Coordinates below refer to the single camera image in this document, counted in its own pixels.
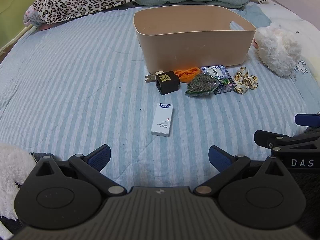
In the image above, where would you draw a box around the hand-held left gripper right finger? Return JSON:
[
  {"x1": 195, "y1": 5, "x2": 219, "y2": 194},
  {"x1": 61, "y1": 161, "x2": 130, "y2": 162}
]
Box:
[{"x1": 194, "y1": 145, "x2": 290, "y2": 197}]

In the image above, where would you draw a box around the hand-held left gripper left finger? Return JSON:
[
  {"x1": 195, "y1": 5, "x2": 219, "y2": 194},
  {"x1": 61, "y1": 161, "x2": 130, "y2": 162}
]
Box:
[{"x1": 31, "y1": 144, "x2": 127, "y2": 197}]

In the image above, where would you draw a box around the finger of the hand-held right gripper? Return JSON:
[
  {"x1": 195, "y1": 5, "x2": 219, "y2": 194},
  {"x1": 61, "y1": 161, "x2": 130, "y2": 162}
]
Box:
[
  {"x1": 253, "y1": 129, "x2": 320, "y2": 153},
  {"x1": 294, "y1": 113, "x2": 320, "y2": 127}
]

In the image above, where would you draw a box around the leopard print scrunchie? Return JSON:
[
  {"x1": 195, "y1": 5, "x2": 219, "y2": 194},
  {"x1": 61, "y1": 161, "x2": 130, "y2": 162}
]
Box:
[{"x1": 233, "y1": 66, "x2": 259, "y2": 94}]

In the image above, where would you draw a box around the small white cardboard box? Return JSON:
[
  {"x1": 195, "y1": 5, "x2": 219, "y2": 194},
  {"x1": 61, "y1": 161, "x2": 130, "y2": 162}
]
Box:
[{"x1": 151, "y1": 102, "x2": 174, "y2": 137}]

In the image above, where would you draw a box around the green packet of dried tea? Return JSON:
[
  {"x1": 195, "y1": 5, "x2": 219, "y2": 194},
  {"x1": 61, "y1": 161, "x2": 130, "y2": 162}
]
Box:
[{"x1": 185, "y1": 73, "x2": 220, "y2": 98}]

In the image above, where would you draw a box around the blue white patterned box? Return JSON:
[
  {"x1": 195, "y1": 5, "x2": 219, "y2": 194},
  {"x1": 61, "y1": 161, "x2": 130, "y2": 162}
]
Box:
[{"x1": 200, "y1": 65, "x2": 236, "y2": 95}]

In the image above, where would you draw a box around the black cube box gold print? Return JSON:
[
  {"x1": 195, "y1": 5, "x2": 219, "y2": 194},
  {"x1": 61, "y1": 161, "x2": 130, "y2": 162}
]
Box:
[{"x1": 155, "y1": 70, "x2": 181, "y2": 96}]

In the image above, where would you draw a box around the orange knitted cloth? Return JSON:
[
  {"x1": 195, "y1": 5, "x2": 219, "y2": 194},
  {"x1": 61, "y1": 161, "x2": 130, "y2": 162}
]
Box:
[{"x1": 174, "y1": 67, "x2": 201, "y2": 84}]

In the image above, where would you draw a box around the beige plastic storage bin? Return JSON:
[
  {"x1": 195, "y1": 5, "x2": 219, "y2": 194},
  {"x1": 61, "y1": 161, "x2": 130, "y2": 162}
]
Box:
[{"x1": 133, "y1": 4, "x2": 257, "y2": 74}]

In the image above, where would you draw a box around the white plush toy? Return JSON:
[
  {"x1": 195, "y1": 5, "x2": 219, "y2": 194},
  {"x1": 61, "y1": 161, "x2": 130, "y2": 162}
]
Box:
[{"x1": 252, "y1": 22, "x2": 303, "y2": 78}]

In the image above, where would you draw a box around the blue striped bed sheet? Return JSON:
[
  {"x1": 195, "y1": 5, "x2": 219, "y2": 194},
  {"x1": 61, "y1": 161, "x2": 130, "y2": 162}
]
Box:
[{"x1": 0, "y1": 5, "x2": 320, "y2": 189}]

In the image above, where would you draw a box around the white fleece cloth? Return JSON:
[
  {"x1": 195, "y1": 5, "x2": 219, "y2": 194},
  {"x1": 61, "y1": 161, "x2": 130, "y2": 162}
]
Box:
[{"x1": 0, "y1": 144, "x2": 38, "y2": 230}]

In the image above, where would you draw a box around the white duvet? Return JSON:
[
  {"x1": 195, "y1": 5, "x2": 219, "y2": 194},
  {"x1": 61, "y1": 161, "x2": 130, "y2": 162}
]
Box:
[{"x1": 260, "y1": 0, "x2": 320, "y2": 58}]

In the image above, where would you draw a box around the teal quilt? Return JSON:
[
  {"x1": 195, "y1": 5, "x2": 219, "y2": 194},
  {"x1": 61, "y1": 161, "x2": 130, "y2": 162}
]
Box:
[{"x1": 132, "y1": 0, "x2": 251, "y2": 12}]

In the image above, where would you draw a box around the pink white patterned pillow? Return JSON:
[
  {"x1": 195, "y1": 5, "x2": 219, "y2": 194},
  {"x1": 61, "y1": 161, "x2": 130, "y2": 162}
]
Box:
[{"x1": 24, "y1": 6, "x2": 43, "y2": 28}]

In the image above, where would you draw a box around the green plastic storage box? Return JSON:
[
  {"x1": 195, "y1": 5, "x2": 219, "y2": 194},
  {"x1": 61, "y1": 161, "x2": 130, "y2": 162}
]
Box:
[{"x1": 0, "y1": 0, "x2": 39, "y2": 55}]

